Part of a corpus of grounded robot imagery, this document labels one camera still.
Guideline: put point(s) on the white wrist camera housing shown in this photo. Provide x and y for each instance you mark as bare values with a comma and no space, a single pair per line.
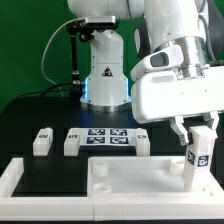
165,59

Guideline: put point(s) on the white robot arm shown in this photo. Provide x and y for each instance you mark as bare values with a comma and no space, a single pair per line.
177,75

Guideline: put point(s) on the white desk top panel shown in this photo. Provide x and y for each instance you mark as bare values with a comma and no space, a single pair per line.
144,177

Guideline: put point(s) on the white U-shaped fence frame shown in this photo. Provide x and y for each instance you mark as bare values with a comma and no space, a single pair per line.
98,208

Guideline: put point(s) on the grey camera on stand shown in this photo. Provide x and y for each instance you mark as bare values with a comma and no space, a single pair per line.
101,22

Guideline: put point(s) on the marker tag base plate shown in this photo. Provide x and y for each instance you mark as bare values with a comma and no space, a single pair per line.
107,137

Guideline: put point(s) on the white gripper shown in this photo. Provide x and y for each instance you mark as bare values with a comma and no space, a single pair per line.
160,96

